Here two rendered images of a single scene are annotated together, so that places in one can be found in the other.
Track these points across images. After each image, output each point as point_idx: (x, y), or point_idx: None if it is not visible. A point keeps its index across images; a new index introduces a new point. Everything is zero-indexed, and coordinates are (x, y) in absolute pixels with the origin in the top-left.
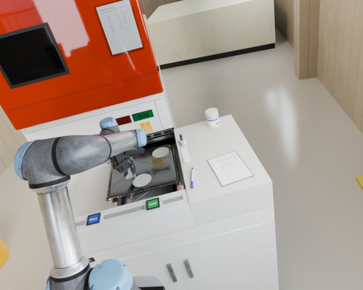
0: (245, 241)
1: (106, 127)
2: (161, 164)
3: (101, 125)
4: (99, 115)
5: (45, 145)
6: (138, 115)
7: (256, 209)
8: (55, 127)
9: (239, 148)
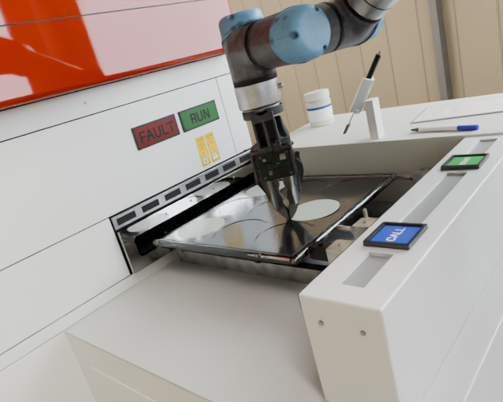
0: None
1: (258, 18)
2: (305, 189)
3: (244, 15)
4: (108, 114)
5: None
6: (192, 114)
7: None
8: None
9: (427, 106)
